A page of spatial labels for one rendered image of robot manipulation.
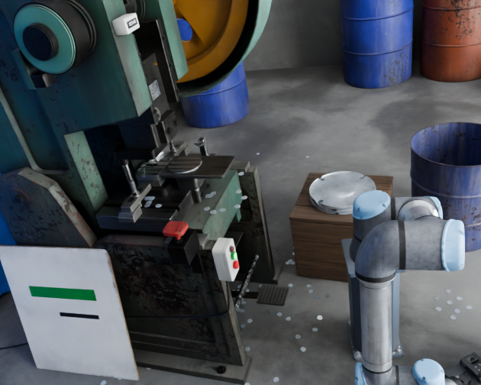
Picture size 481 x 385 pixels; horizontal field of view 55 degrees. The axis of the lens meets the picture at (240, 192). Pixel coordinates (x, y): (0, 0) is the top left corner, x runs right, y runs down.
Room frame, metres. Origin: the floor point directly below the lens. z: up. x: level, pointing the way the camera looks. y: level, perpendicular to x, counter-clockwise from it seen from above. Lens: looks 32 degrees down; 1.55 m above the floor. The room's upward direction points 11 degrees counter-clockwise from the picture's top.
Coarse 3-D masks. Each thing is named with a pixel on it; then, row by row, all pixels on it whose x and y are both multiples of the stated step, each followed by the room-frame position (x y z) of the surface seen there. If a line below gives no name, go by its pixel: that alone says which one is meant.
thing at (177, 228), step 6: (168, 222) 1.18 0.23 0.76; (174, 222) 1.17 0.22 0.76; (180, 222) 1.17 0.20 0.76; (186, 222) 1.16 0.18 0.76; (168, 228) 1.15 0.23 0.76; (174, 228) 1.14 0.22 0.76; (180, 228) 1.13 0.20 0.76; (186, 228) 1.14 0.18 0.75; (168, 234) 1.13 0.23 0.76; (174, 234) 1.12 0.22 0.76; (180, 234) 1.12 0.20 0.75
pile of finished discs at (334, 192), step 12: (324, 180) 1.82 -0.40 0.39; (336, 180) 1.80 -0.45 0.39; (348, 180) 1.78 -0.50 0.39; (360, 180) 1.76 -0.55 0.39; (372, 180) 1.74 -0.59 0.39; (312, 192) 1.74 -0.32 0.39; (324, 192) 1.72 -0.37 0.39; (336, 192) 1.70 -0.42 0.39; (348, 192) 1.68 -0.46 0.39; (360, 192) 1.67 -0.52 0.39; (312, 204) 1.70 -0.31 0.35; (324, 204) 1.64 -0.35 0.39; (336, 204) 1.62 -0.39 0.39; (348, 204) 1.60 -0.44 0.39
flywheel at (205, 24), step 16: (176, 0) 1.85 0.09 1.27; (192, 0) 1.83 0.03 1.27; (208, 0) 1.80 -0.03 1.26; (224, 0) 1.78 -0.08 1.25; (240, 0) 1.72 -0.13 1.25; (256, 0) 1.81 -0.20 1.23; (176, 16) 1.86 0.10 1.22; (192, 16) 1.84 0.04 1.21; (208, 16) 1.81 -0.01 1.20; (224, 16) 1.78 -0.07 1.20; (240, 16) 1.72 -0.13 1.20; (192, 32) 1.84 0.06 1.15; (208, 32) 1.81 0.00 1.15; (224, 32) 1.75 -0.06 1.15; (240, 32) 1.73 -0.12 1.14; (192, 48) 1.85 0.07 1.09; (208, 48) 1.82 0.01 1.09; (224, 48) 1.76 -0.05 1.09; (192, 64) 1.81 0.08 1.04; (208, 64) 1.79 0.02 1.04
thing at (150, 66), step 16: (144, 64) 1.50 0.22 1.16; (160, 80) 1.57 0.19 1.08; (160, 96) 1.54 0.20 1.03; (160, 112) 1.52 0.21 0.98; (128, 128) 1.48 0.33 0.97; (144, 128) 1.45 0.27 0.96; (160, 128) 1.46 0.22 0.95; (176, 128) 1.53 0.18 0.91; (128, 144) 1.49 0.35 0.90; (144, 144) 1.46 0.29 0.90; (160, 144) 1.46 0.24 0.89
